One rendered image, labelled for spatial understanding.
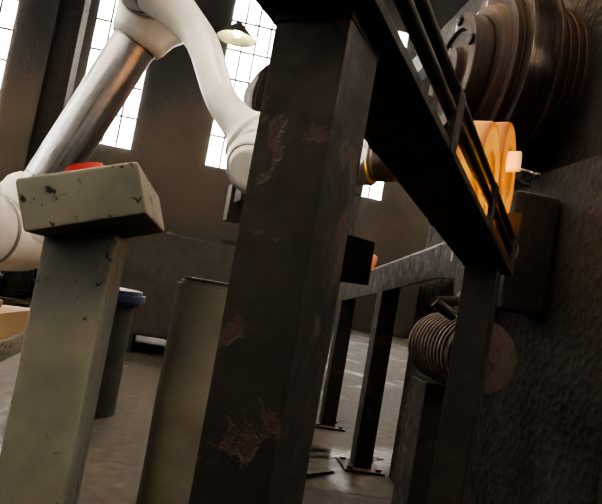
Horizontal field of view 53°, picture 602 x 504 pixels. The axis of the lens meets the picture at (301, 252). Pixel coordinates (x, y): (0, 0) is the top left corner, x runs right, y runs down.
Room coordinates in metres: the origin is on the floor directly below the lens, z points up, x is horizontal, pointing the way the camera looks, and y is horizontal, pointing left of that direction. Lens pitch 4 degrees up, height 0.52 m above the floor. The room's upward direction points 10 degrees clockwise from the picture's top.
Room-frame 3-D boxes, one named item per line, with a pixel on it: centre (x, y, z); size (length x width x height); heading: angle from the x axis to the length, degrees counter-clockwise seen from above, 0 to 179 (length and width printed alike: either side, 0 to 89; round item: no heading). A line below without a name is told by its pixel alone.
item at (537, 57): (1.44, -0.40, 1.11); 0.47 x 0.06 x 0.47; 8
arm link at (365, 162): (1.04, -0.08, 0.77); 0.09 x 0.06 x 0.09; 153
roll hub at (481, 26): (1.43, -0.30, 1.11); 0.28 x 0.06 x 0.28; 8
